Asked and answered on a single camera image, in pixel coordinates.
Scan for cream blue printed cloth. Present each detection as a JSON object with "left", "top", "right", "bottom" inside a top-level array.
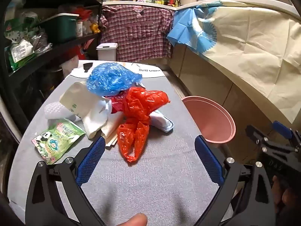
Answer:
[{"left": 166, "top": 1, "right": 301, "bottom": 124}]

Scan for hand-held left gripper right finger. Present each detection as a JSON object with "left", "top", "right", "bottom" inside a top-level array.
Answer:
[{"left": 195, "top": 135, "right": 276, "bottom": 226}]

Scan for red plaid shirt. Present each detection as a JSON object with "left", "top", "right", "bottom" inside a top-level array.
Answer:
[{"left": 100, "top": 5, "right": 176, "bottom": 62}]

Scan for white light blue packet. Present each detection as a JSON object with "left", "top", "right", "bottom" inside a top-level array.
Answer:
[{"left": 149, "top": 110, "right": 175, "bottom": 132}]

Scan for white tissue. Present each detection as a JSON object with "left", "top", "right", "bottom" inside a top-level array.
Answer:
[{"left": 82, "top": 98, "right": 113, "bottom": 139}]

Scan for pink plastic basin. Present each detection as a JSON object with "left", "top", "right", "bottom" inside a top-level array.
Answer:
[{"left": 182, "top": 95, "right": 236, "bottom": 144}]

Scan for black shelf rack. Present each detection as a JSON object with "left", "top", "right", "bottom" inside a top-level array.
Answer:
[{"left": 0, "top": 0, "right": 104, "bottom": 132}]

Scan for red plastic bag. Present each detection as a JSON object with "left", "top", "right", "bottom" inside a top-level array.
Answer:
[{"left": 110, "top": 87, "right": 170, "bottom": 163}]

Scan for person's left hand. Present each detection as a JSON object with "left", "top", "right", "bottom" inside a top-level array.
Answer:
[{"left": 116, "top": 212, "right": 148, "bottom": 226}]

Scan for white paper pouch green print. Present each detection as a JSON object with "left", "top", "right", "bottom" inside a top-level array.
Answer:
[{"left": 59, "top": 81, "right": 99, "bottom": 118}]

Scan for small labelled jar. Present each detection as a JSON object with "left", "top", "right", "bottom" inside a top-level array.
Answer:
[{"left": 76, "top": 20, "right": 84, "bottom": 38}]

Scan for clear bag white contents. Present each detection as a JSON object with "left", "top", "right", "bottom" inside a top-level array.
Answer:
[{"left": 82, "top": 16, "right": 93, "bottom": 34}]

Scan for person's right hand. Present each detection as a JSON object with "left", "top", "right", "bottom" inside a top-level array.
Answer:
[{"left": 271, "top": 176, "right": 301, "bottom": 215}]

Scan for blue plastic bag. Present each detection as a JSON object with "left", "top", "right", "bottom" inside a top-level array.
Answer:
[{"left": 86, "top": 62, "right": 144, "bottom": 97}]

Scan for white lidded bin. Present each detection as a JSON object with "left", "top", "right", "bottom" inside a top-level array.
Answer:
[{"left": 96, "top": 43, "right": 119, "bottom": 62}]

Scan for white bubble wrap pouch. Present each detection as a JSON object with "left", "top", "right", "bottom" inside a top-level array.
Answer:
[{"left": 44, "top": 102, "right": 80, "bottom": 123}]

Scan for green panda print packet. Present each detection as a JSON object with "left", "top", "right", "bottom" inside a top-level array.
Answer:
[{"left": 32, "top": 118, "right": 86, "bottom": 165}]

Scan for orange white sack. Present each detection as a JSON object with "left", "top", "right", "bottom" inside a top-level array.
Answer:
[{"left": 71, "top": 39, "right": 90, "bottom": 60}]

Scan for orange-red bag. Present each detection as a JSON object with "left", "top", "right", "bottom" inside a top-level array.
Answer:
[{"left": 74, "top": 8, "right": 93, "bottom": 19}]

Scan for green white food bag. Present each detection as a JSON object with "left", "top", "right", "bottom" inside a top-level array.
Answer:
[{"left": 5, "top": 39, "right": 36, "bottom": 72}]

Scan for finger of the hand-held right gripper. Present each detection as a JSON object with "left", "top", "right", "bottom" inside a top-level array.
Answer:
[
  {"left": 272, "top": 121, "right": 301, "bottom": 150},
  {"left": 245, "top": 124, "right": 268, "bottom": 151}
]

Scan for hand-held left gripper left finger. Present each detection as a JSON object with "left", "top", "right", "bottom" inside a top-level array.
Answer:
[{"left": 25, "top": 135, "right": 106, "bottom": 226}]

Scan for clear crumpled plastic bags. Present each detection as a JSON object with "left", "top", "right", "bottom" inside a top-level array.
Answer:
[{"left": 30, "top": 28, "right": 53, "bottom": 54}]

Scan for green storage box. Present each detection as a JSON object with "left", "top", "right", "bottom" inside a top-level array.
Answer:
[{"left": 41, "top": 13, "right": 80, "bottom": 43}]

